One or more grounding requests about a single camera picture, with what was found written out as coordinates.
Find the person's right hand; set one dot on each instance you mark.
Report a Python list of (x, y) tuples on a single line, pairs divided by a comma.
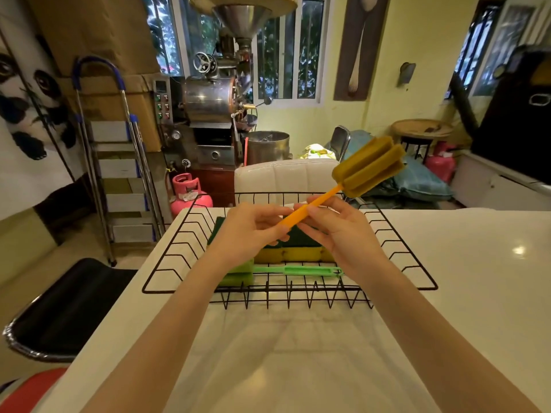
[(348, 236)]

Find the person's left hand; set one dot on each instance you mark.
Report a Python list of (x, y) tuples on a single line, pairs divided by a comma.
[(234, 236)]

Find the person's left thumb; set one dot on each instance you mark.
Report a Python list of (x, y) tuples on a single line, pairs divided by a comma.
[(272, 228)]

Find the person's right thumb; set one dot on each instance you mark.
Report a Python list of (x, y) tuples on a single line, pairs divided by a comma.
[(310, 230)]

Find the person's left forearm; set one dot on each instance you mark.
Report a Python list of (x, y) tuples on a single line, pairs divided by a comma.
[(168, 335)]

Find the person's right forearm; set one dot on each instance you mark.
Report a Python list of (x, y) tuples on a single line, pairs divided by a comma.
[(426, 339)]

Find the yellow green scouring sponge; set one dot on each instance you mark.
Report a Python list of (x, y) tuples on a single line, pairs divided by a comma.
[(216, 232), (292, 254)]

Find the white padded chair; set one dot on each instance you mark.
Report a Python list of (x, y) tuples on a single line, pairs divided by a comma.
[(280, 176)]

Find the yellow green bag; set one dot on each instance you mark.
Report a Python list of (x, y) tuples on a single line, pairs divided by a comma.
[(317, 152)]

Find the steel bucket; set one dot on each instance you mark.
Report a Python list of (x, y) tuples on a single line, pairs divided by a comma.
[(267, 148)]

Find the pink gas cylinder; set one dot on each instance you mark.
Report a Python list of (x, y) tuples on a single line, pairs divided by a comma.
[(189, 195), (441, 164)]

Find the metal framed chair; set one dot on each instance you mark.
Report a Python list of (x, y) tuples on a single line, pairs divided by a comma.
[(340, 141)]

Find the blue green sack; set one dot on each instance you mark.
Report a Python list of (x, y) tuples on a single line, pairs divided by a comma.
[(422, 182)]

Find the steel coffee roaster machine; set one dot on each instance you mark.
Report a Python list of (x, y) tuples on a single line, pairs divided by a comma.
[(211, 98)]

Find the round wooden table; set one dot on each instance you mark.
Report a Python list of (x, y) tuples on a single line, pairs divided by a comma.
[(419, 128)]

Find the steel step ladder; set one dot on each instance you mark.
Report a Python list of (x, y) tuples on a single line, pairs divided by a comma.
[(125, 167)]

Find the white framed window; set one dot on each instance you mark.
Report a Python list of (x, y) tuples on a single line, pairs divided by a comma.
[(301, 51)]

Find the white low cabinet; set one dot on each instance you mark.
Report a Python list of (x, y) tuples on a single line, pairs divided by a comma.
[(495, 184)]

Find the black cushioned stool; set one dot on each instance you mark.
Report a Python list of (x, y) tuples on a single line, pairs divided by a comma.
[(73, 309)]

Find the tall black cabinet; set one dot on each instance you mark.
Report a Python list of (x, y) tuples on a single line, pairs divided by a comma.
[(516, 124)]

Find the barred dark window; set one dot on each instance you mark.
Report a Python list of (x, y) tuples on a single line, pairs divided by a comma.
[(482, 42)]

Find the red stool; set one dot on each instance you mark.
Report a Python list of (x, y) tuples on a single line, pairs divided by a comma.
[(36, 391)]

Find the grey wall lamp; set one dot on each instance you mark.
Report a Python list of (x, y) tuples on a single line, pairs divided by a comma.
[(407, 73)]

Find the brown spoon wall picture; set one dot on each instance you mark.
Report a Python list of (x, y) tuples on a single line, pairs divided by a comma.
[(359, 47)]

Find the black duct pipe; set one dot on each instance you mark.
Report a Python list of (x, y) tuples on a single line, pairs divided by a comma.
[(464, 103)]

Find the panda wall poster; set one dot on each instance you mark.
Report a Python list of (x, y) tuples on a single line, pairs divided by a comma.
[(26, 124)]

